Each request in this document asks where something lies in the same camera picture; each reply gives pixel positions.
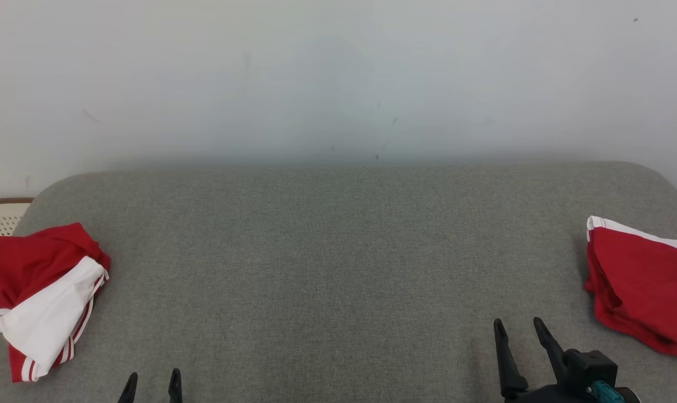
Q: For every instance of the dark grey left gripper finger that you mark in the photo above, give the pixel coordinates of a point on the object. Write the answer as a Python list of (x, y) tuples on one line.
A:
[(174, 387), (129, 390)]

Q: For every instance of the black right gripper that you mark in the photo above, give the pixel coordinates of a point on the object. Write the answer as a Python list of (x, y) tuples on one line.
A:
[(587, 372)]

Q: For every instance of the red and white garment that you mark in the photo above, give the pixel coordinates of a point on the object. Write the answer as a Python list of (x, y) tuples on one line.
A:
[(31, 263)]

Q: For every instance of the red garment with white band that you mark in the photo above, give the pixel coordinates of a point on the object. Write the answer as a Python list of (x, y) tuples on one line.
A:
[(640, 280)]

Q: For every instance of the grey fabric sofa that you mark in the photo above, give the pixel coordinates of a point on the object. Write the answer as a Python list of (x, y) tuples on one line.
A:
[(338, 268)]

